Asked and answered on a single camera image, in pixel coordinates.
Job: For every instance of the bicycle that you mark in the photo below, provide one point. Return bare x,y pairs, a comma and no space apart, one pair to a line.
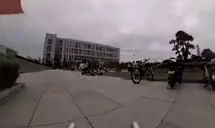
136,75

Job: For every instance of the grey multi-storey building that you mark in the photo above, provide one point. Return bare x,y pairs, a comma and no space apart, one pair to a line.
78,50

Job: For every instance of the grey paved plaza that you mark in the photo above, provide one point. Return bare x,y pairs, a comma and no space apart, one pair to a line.
105,100

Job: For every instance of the dark scooter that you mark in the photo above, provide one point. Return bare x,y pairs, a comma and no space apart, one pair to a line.
172,76

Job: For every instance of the robot's own part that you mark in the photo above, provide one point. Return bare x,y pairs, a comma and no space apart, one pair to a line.
71,125
135,125

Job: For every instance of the grassy slope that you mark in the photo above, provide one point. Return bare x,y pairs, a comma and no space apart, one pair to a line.
31,65

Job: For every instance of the tall tree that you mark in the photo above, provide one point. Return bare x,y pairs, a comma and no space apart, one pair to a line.
182,41

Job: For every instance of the grass strip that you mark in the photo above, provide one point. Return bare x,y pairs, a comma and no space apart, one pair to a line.
193,74

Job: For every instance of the row of trees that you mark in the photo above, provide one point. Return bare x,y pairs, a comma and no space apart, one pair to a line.
207,54

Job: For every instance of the dark hedge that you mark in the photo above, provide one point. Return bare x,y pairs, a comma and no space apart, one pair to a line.
5,73

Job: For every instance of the grey stone kerb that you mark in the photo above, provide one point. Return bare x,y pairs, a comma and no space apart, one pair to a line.
6,93

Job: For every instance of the red canopy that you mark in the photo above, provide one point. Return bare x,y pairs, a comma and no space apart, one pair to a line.
6,6

